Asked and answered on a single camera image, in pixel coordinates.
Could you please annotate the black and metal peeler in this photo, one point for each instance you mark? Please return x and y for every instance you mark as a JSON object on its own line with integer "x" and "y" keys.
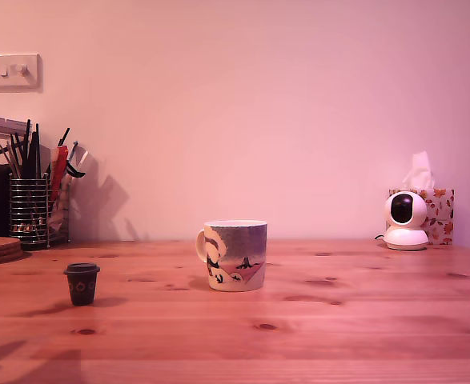
{"x": 73, "y": 170}

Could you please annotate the white tissue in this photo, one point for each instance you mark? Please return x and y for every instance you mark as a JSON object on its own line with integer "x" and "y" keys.
{"x": 417, "y": 176}

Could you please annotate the grey wall rail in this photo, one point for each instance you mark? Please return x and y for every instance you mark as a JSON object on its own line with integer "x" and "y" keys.
{"x": 1, "y": 124}

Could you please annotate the black spatula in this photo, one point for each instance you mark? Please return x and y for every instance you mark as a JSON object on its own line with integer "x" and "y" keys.
{"x": 34, "y": 156}

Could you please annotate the small white round camera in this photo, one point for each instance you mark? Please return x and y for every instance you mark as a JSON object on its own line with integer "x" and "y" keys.
{"x": 413, "y": 208}

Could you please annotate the white wall switch plate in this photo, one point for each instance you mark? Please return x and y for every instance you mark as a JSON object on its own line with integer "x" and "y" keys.
{"x": 29, "y": 80}

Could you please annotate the red utensil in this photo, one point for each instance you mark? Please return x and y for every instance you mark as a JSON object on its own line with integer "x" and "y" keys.
{"x": 59, "y": 164}

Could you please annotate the printed picture coffee mug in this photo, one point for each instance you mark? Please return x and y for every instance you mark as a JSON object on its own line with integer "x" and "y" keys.
{"x": 237, "y": 248}

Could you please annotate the white plastic packet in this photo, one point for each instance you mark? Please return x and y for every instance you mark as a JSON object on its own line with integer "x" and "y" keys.
{"x": 59, "y": 212}

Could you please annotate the leaf print tissue box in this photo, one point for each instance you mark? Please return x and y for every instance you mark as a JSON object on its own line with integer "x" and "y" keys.
{"x": 441, "y": 216}

